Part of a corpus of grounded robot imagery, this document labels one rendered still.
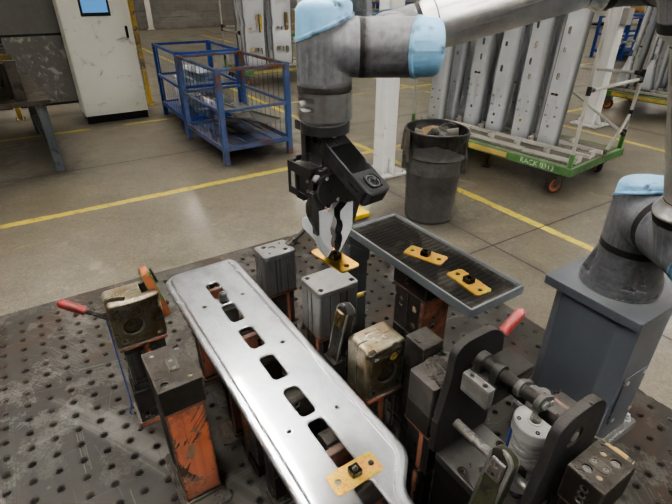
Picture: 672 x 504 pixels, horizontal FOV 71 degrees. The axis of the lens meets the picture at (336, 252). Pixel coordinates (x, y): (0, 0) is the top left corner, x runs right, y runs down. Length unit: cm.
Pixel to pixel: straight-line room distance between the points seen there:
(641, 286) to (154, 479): 108
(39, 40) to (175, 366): 720
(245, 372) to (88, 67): 646
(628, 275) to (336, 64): 69
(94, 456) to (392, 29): 109
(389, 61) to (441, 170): 292
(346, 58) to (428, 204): 306
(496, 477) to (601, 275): 51
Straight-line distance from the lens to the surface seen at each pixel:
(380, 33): 65
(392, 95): 452
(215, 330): 104
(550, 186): 463
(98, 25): 715
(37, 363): 161
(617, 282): 106
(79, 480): 126
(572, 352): 115
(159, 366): 94
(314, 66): 64
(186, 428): 98
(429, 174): 355
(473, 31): 80
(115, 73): 722
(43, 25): 792
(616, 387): 117
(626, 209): 101
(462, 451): 87
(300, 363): 94
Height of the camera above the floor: 164
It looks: 30 degrees down
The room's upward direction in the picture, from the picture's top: straight up
